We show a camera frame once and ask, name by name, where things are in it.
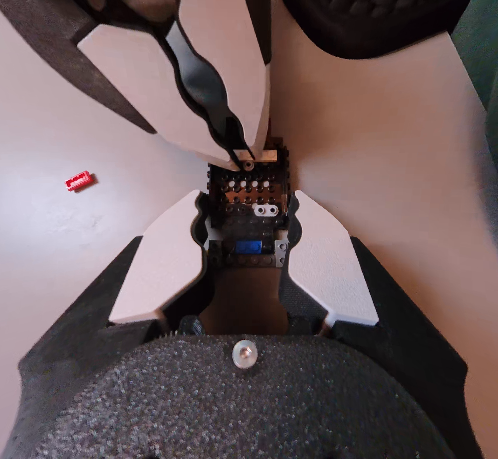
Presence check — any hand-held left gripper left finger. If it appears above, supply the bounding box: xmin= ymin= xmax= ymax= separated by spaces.
xmin=109 ymin=191 xmax=212 ymax=327

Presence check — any small red lego piece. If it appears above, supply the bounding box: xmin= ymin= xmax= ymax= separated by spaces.
xmin=65 ymin=170 xmax=95 ymax=193

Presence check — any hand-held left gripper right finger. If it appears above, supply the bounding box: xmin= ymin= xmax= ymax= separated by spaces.
xmin=280 ymin=191 xmax=379 ymax=339

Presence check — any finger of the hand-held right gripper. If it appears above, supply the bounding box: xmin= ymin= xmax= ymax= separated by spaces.
xmin=77 ymin=22 xmax=246 ymax=173
xmin=178 ymin=0 xmax=271 ymax=164

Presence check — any black lego car chassis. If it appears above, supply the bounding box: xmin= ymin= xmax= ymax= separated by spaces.
xmin=204 ymin=139 xmax=302 ymax=269

